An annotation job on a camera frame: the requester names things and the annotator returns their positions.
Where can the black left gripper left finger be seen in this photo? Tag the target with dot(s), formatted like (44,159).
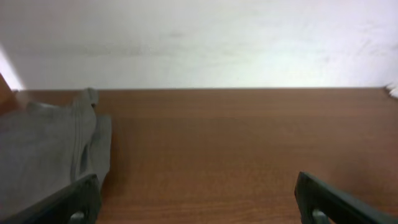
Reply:
(80,202)

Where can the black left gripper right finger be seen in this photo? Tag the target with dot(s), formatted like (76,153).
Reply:
(319,202)

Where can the grey folded garment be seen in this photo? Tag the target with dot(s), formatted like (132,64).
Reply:
(45,148)

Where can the white polo shirt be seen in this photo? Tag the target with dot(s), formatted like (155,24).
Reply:
(392,90)

